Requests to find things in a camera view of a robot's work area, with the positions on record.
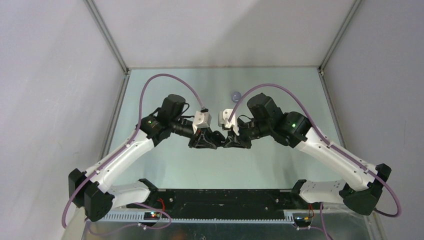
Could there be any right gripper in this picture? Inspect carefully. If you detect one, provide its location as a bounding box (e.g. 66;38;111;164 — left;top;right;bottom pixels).
224;119;272;150

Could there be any black charging case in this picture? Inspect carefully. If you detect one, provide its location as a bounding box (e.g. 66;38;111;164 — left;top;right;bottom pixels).
212;130;226;145

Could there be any purple charging case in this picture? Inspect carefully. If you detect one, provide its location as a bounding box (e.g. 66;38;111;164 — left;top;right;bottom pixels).
231;91;242;103

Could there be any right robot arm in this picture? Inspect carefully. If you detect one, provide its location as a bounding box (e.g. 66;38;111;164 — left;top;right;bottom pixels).
218;93;392;216

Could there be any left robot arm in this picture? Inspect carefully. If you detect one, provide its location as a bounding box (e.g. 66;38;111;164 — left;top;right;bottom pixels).
68;94;225;222

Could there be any left controller board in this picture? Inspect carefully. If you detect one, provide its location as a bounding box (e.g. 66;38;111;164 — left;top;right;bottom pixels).
143;211;162;221

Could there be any controller board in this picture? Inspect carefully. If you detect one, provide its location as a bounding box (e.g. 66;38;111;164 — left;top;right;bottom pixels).
293;216;313;222
143;211;162;221

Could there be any right controller board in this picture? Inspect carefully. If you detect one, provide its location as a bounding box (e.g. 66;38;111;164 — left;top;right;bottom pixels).
293;216;313;222

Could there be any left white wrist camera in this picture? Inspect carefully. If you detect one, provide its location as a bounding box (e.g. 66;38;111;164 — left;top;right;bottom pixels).
192;108;212;132

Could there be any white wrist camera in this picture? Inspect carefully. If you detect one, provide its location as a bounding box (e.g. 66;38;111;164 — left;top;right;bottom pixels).
218;108;240;136
192;108;212;132

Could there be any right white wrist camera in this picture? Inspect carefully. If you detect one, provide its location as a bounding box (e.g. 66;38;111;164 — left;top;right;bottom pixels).
218;108;240;136

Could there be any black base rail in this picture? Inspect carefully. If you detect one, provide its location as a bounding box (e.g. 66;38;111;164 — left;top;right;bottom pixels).
143;189;308;220

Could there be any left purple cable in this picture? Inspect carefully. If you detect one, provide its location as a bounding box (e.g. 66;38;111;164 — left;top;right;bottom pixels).
61;73;208;229

